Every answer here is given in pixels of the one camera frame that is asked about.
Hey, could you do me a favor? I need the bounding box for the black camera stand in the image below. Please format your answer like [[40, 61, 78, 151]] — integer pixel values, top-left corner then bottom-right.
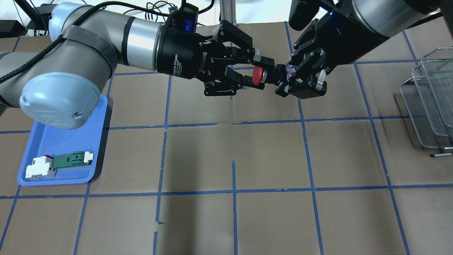
[[14, 0, 56, 31]]

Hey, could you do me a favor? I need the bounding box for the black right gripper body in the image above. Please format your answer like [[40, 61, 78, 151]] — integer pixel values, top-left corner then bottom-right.
[[293, 16, 386, 70]]

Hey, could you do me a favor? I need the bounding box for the wire mesh shelf rack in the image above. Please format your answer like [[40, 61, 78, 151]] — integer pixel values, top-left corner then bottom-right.
[[400, 47, 453, 158]]

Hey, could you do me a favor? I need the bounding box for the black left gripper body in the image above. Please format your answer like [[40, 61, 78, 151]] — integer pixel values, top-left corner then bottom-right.
[[156, 19, 255, 97]]

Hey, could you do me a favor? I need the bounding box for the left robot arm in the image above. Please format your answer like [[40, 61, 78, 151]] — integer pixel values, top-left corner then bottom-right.
[[1, 1, 275, 130]]

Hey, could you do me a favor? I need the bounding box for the green terminal block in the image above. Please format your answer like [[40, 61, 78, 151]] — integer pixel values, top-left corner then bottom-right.
[[52, 151, 94, 170]]

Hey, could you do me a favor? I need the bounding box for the red emergency stop button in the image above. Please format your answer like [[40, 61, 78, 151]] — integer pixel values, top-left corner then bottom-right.
[[252, 64, 296, 86]]

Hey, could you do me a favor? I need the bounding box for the blue plastic tray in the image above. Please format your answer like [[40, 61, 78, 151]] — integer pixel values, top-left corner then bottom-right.
[[17, 95, 111, 187]]

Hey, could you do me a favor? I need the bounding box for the aluminium frame post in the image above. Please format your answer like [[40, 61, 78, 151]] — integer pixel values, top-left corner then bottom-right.
[[219, 0, 238, 27]]

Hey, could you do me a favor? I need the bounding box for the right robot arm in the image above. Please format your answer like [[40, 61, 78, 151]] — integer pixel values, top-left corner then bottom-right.
[[275, 0, 452, 100]]

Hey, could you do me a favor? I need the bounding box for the white circuit breaker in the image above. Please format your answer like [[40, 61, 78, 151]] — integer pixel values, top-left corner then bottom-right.
[[25, 155, 56, 180]]

